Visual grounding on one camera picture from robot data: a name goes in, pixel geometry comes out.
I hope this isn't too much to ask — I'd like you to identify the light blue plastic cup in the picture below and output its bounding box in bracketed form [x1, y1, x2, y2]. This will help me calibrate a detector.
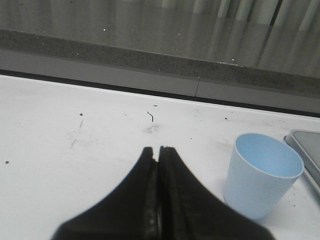
[223, 133, 304, 220]

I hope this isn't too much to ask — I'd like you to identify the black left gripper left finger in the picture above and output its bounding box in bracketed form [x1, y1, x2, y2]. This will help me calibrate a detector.
[52, 147, 160, 240]

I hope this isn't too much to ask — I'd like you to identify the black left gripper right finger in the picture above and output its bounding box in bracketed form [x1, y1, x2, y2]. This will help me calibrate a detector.
[158, 146, 273, 240]

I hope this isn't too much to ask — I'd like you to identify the grey stone counter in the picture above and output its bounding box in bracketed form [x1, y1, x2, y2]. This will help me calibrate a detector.
[0, 0, 320, 111]

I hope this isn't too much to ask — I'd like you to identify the silver electronic kitchen scale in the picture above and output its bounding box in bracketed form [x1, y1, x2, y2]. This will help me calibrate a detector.
[283, 129, 320, 196]

